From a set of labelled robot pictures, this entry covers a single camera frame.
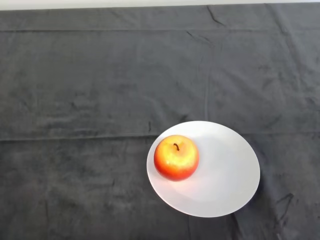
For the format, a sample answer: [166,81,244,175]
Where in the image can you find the red and yellow apple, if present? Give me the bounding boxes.
[153,134,200,182]

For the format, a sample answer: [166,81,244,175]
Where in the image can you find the white round plate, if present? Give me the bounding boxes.
[146,120,261,218]

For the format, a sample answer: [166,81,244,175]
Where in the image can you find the black cloth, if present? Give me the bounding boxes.
[0,2,320,240]

